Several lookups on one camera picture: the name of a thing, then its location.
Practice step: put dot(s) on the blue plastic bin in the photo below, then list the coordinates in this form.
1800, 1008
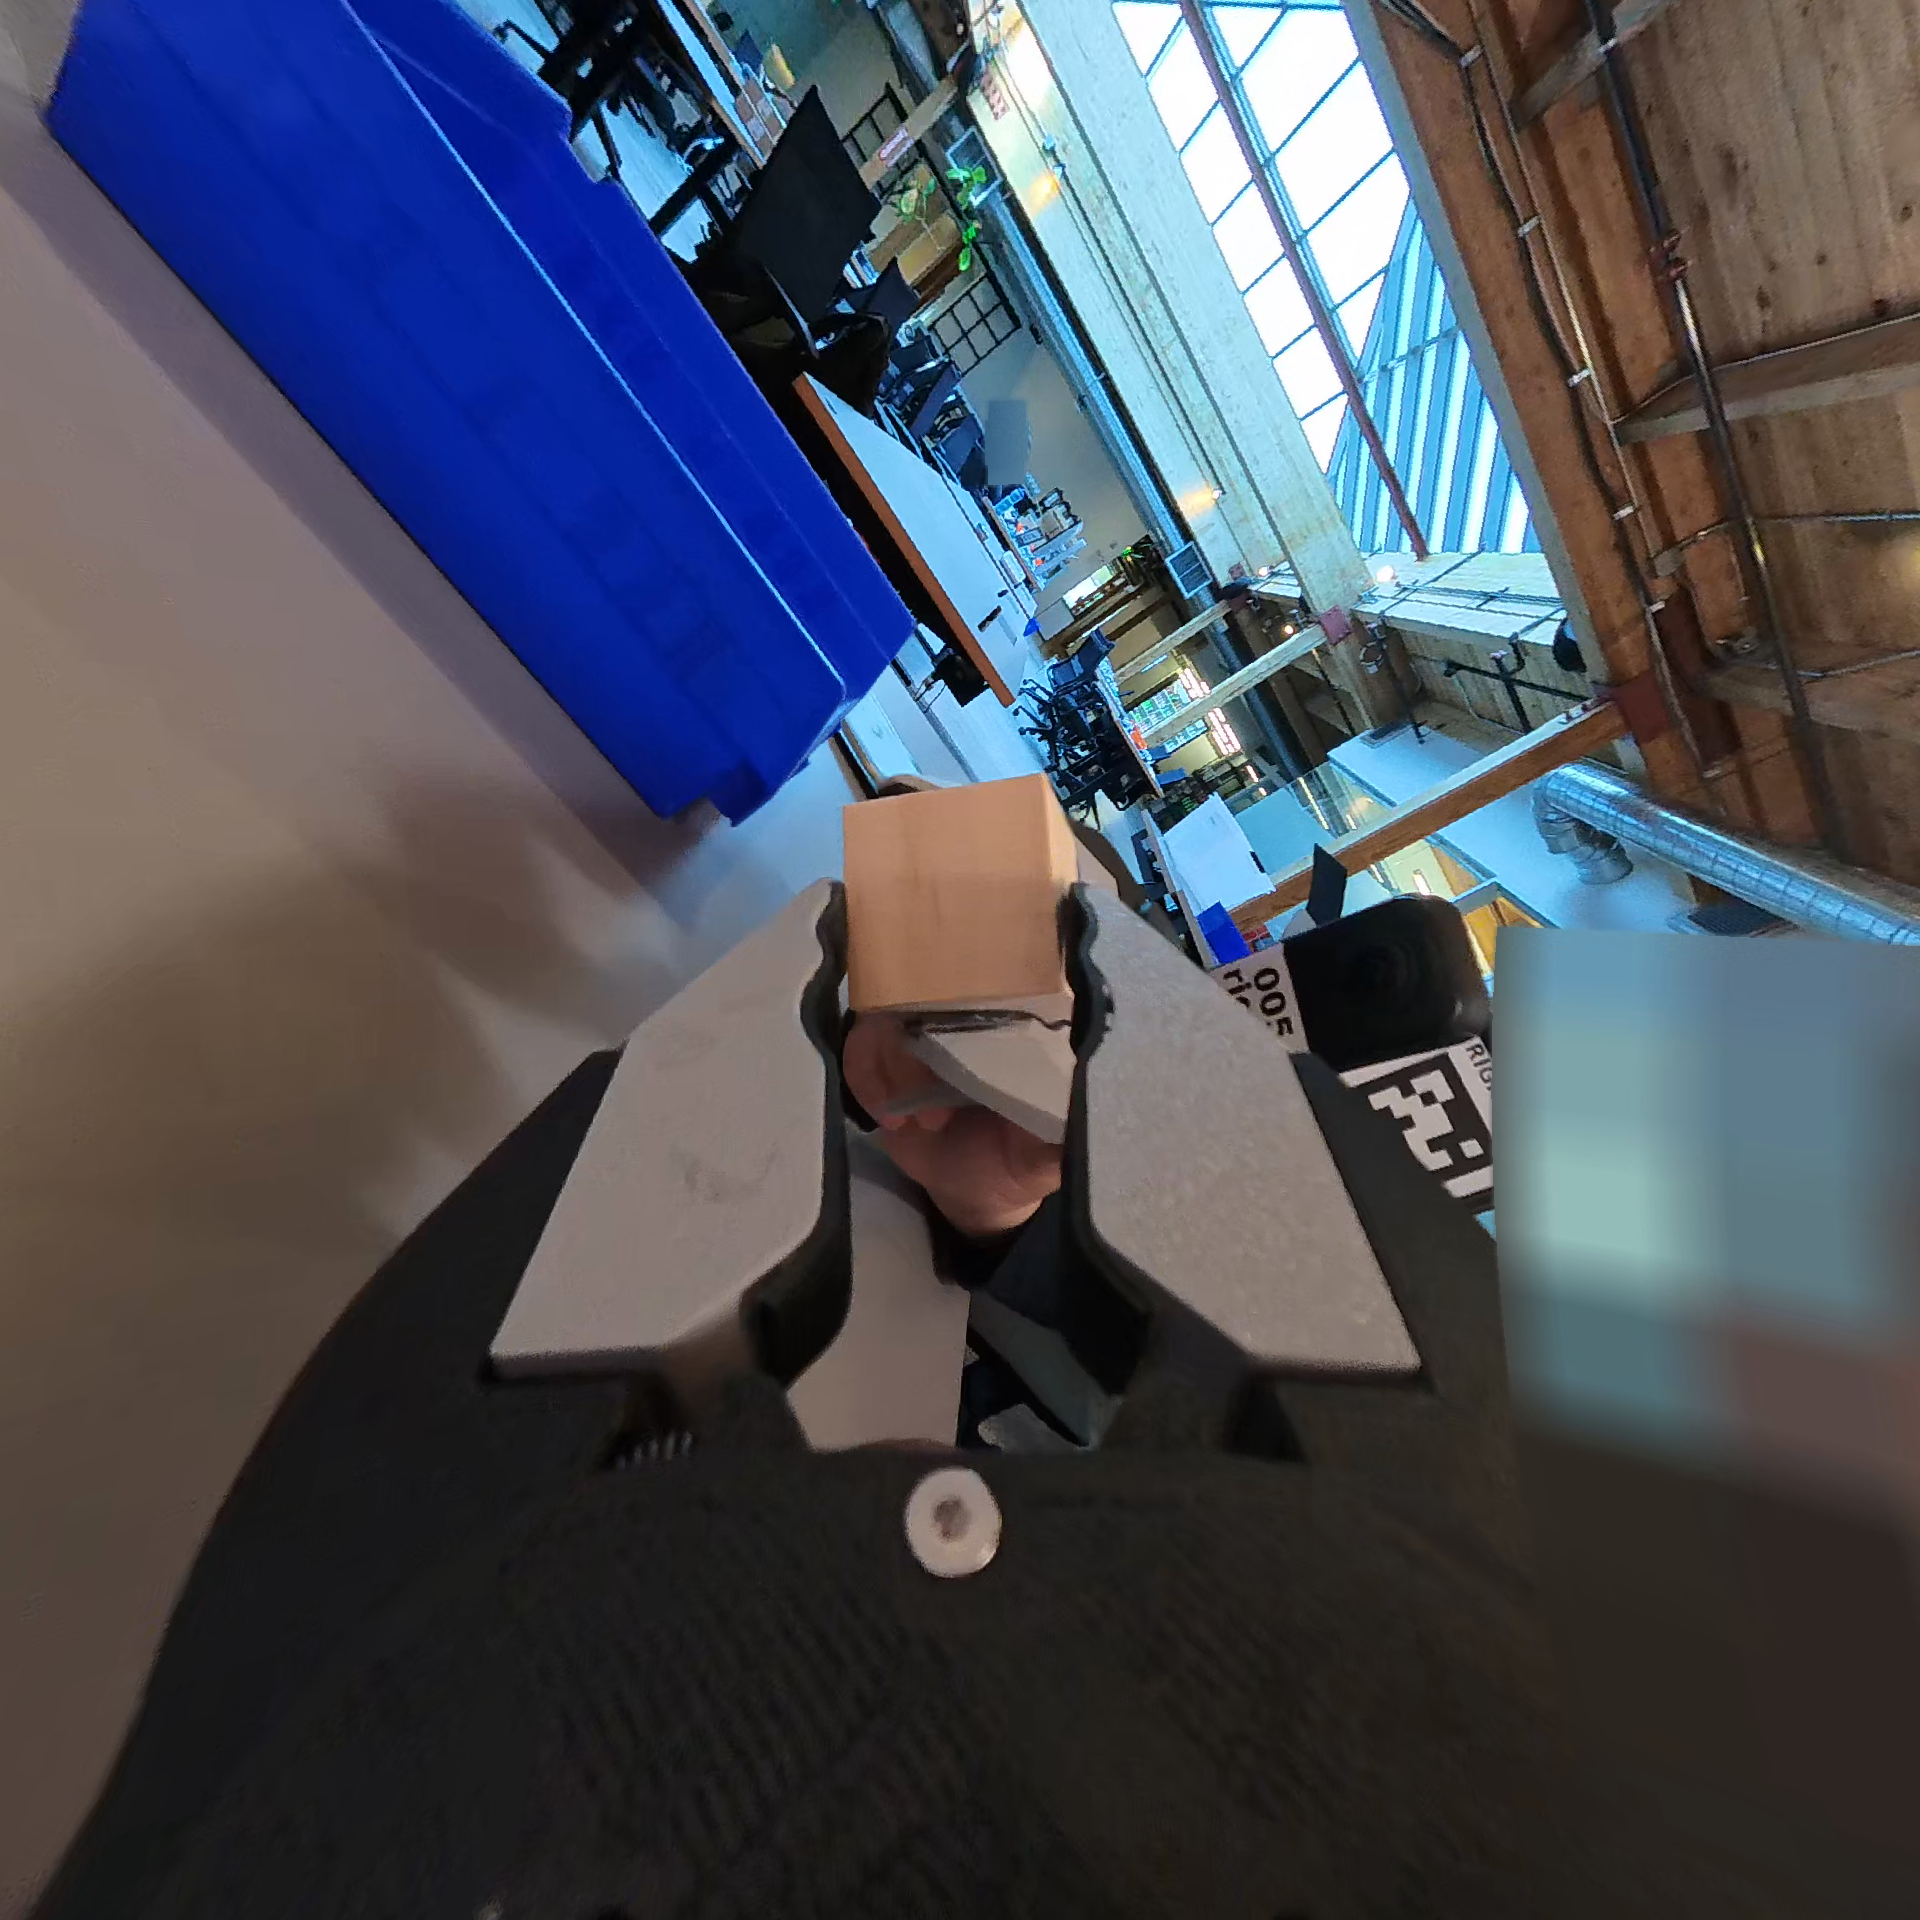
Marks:
495, 376

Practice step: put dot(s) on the green plant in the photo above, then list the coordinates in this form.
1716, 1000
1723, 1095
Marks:
960, 189

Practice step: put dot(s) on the silver ventilation duct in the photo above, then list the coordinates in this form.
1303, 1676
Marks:
1723, 849

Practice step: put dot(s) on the long white desk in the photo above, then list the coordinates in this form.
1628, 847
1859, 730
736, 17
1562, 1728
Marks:
931, 524

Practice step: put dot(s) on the black office chair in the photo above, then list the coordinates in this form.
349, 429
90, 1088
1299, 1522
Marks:
1073, 720

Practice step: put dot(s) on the wooden cube with blue tape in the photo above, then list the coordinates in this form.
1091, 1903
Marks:
960, 901

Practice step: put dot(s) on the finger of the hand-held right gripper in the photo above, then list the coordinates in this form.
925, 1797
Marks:
996, 1079
1113, 870

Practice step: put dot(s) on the person's right hand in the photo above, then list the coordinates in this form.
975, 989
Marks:
975, 1178

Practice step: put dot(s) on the skylight window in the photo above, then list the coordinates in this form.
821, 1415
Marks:
1305, 225

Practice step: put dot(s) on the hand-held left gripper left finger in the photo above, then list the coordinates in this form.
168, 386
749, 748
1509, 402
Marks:
674, 1201

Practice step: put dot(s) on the black monitor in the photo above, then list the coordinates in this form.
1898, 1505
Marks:
795, 212

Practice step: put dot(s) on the wall air vent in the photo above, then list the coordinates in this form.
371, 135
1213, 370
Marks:
1184, 570

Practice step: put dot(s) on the black white coded sign board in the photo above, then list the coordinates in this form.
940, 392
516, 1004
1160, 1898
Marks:
1424, 1119

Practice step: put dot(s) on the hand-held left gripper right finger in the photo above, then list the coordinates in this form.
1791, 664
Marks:
1229, 1201

